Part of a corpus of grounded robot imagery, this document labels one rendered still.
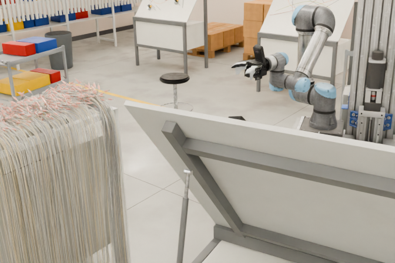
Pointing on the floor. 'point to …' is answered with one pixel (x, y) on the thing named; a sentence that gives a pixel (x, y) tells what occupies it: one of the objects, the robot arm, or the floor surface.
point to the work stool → (175, 78)
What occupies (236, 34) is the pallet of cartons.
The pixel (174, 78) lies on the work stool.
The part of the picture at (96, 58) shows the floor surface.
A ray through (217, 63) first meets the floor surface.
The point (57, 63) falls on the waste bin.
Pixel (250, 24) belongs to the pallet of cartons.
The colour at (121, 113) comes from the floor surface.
